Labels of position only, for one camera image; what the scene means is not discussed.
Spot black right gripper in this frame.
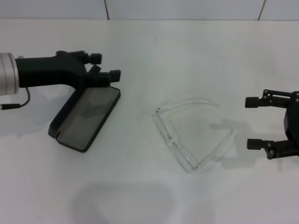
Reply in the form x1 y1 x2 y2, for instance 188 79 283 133
245 89 299 161

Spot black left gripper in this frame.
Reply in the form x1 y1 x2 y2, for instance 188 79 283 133
14 50 121 89

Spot black glasses case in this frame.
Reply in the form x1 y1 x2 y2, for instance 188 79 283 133
48 85 121 154

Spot clear white glasses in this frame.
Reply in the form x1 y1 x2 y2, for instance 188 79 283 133
151 97 235 174

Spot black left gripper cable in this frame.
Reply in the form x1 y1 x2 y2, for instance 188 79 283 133
0 87 31 111

